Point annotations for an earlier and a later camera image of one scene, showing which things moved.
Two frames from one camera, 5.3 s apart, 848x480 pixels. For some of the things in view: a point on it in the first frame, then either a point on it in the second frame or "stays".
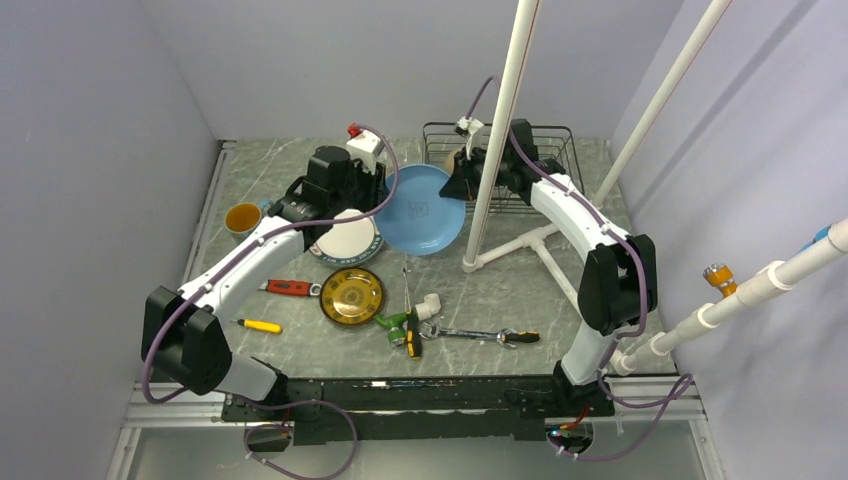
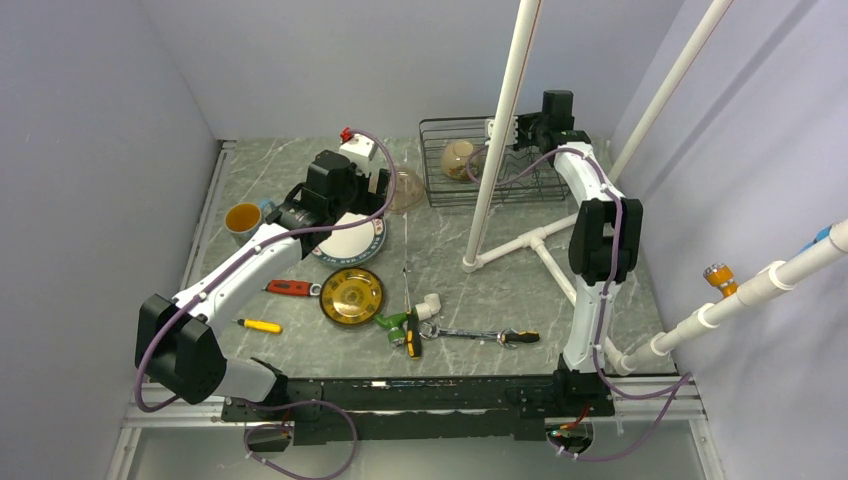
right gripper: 459,186 to 521,122
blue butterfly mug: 242,219 stays
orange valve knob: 721,276 stays
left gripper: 376,185 stays
